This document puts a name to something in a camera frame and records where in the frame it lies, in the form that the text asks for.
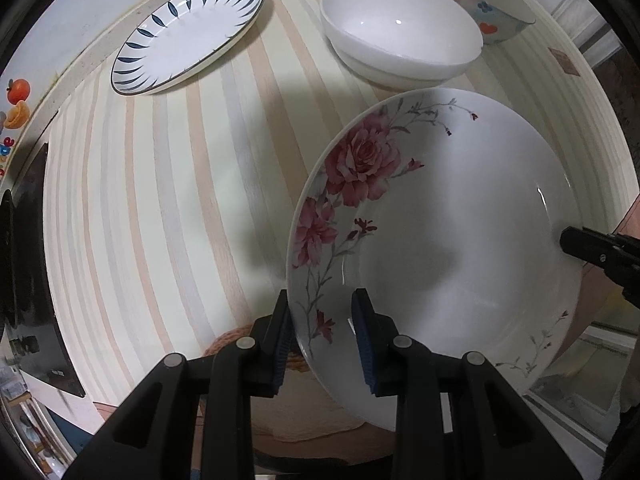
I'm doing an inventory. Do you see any gold ingot wall sticker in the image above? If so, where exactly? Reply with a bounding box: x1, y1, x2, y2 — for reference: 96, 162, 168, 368
4, 101, 31, 130

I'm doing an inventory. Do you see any colourful festive wall sticker set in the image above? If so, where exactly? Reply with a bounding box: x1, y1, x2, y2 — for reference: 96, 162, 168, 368
0, 110, 15, 178

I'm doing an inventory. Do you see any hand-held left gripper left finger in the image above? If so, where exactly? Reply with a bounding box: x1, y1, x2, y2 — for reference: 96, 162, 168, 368
65, 287, 296, 480

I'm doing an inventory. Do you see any bowl with heart print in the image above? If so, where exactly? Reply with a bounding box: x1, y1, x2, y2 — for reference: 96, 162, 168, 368
435, 0, 537, 45

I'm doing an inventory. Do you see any large plain white bowl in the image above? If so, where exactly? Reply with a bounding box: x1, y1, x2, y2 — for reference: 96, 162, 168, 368
320, 0, 484, 86

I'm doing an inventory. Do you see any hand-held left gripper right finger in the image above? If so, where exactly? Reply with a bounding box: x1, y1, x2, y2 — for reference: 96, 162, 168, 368
350, 287, 583, 480

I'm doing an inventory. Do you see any persimmon wall sticker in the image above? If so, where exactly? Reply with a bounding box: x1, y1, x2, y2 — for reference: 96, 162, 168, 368
6, 78, 32, 105

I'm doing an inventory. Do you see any black gas stove top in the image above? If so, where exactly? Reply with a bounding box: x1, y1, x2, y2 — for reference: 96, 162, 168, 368
0, 142, 86, 398

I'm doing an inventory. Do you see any striped tablecloth with cat print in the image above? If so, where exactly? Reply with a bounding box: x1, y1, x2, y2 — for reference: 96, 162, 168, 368
42, 0, 632, 443

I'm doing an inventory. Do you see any white plate pink floral print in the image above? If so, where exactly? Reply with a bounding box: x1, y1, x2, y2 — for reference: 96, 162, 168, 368
286, 87, 583, 433

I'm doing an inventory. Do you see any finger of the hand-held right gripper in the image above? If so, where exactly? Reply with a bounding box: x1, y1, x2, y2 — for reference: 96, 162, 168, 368
559, 226, 640, 307

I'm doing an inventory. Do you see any oval plate blue leaf pattern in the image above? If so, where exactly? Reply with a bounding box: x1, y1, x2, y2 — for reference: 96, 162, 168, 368
110, 0, 266, 96

